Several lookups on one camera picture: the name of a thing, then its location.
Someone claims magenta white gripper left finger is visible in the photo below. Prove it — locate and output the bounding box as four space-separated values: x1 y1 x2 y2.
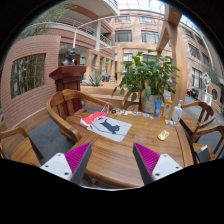
41 143 92 185

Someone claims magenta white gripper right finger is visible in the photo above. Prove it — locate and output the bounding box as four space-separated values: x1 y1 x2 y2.
133 143 182 185

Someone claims gold computer mouse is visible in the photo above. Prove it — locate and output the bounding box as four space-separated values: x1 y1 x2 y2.
158 130 169 141

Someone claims grey mouse pad with cat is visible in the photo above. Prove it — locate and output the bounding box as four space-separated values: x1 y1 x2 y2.
87 116 131 142

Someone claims round wooden table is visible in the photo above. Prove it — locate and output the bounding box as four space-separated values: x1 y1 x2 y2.
65 110 195 189

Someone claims red white booklet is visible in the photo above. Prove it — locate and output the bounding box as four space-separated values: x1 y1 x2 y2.
80 111 107 127

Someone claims wooden chair at left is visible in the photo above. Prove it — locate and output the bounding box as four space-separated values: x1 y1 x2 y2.
0 127 43 167

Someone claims wooden chair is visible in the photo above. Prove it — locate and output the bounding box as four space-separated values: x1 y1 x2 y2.
189 125 224 164
179 101 216 139
0 127 43 167

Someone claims wooden chair far right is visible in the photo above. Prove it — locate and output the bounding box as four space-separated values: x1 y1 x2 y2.
189 125 224 164

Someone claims wooden chair at right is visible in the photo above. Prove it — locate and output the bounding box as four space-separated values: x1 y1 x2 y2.
179 101 216 139

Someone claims clear hand sanitizer bottle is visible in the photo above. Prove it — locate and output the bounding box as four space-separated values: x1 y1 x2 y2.
172 100 183 122

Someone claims wooden armchair behind table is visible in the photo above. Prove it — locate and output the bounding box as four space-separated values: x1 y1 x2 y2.
46 89 113 142

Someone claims yellow orange bottle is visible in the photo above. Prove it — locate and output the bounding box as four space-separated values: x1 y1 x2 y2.
163 97 173 119

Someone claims blue tube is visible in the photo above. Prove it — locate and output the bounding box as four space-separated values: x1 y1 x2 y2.
154 100 162 118

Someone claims potted green plant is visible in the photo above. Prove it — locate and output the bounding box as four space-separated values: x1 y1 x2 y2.
119 52 178 113

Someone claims dark bust statue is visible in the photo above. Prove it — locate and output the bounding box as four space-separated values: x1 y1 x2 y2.
61 48 75 66

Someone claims dark red wooden pedestal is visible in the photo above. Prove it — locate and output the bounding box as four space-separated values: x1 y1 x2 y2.
49 65 86 118

